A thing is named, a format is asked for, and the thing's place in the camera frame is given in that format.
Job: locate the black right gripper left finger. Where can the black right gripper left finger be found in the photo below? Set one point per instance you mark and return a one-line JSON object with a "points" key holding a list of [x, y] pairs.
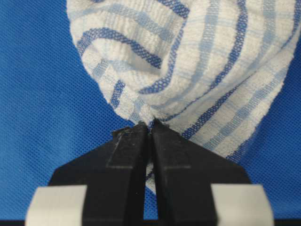
{"points": [[104, 187]]}

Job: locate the blue table cloth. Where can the blue table cloth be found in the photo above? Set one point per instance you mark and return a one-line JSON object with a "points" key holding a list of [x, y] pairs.
{"points": [[51, 112]]}

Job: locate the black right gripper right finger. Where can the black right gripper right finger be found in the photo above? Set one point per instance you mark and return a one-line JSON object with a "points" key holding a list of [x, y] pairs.
{"points": [[196, 187]]}

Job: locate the white blue striped towel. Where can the white blue striped towel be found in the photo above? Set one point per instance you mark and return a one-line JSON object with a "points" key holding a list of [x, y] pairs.
{"points": [[209, 69]]}

